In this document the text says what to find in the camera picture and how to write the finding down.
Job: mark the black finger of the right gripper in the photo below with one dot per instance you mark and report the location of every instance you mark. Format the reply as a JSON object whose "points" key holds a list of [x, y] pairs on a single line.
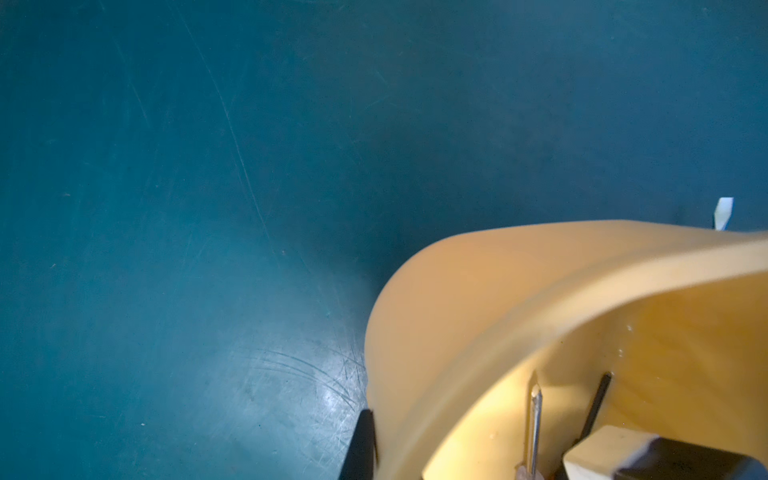
{"points": [[619, 453]]}

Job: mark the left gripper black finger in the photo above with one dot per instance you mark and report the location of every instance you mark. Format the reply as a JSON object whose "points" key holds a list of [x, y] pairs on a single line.
{"points": [[360, 459]]}

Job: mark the clear handle tester screwdriver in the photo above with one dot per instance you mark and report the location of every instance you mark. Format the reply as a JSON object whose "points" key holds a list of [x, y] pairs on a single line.
{"points": [[528, 469]]}

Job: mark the yellow plastic storage box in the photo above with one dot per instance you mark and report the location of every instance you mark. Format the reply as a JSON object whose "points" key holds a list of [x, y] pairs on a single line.
{"points": [[465, 328]]}

